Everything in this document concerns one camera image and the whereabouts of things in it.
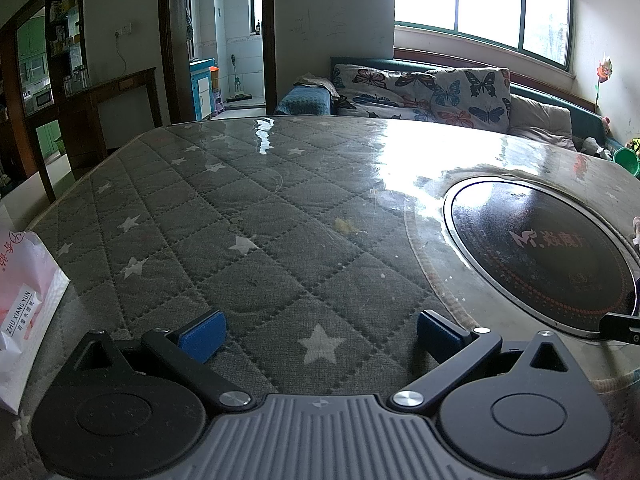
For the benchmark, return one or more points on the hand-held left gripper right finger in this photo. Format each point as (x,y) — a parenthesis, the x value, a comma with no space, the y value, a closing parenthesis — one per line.
(440,335)

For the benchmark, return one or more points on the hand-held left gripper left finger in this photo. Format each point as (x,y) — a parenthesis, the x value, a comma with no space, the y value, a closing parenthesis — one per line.
(200,335)

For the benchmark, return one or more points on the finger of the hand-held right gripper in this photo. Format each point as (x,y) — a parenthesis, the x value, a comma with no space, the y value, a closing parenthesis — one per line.
(620,329)

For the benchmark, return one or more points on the beige cloth on sofa arm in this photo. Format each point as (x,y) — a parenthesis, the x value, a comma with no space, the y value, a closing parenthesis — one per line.
(314,81)

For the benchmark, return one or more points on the round black induction cooktop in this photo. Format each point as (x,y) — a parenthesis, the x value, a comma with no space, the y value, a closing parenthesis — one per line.
(540,260)

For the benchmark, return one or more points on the grey quilted star table cover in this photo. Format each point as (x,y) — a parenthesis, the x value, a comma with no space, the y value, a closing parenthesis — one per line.
(250,240)

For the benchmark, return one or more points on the green plastic bucket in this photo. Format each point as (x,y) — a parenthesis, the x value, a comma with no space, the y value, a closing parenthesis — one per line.
(629,160)

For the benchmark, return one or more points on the white pink plastic bag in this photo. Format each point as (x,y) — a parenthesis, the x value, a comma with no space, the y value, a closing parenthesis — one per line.
(27,305)

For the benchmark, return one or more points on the grey plush toy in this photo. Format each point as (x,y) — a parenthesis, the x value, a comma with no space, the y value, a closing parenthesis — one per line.
(595,149)

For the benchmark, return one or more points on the teal sofa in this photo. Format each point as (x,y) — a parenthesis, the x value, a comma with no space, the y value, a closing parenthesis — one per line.
(585,117)

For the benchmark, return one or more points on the beige cushion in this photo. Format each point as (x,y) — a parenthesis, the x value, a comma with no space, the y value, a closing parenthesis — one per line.
(540,120)

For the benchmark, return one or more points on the purple plastic stool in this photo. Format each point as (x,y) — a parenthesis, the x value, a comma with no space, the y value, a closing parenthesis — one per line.
(219,101)

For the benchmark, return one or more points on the butterfly print cushion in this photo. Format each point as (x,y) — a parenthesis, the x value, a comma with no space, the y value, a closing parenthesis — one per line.
(475,95)
(380,87)

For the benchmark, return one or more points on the blue white kitchen cabinet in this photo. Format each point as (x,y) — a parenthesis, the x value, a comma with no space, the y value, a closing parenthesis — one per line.
(202,90)

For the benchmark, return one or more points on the mop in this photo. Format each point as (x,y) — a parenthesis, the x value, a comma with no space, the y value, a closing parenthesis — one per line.
(237,91)

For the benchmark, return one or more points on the colourful pinwheel toy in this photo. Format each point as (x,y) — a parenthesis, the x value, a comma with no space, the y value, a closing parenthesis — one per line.
(604,72)

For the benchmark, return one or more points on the blue sofa blanket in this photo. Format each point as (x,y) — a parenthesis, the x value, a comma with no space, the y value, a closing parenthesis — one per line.
(305,100)

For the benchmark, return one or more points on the microwave oven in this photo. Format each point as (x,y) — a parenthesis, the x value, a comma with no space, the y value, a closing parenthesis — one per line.
(39,100)

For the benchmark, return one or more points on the green framed window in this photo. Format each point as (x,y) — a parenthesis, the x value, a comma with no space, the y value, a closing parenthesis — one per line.
(480,0)

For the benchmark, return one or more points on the dark wooden shelf cabinet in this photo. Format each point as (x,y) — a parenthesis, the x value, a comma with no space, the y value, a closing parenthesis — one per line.
(67,20)

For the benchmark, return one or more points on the dark wooden door frame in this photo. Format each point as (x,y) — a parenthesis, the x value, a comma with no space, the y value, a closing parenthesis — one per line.
(172,35)

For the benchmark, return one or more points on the white wall socket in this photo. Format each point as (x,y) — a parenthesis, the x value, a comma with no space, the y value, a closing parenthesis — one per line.
(123,30)

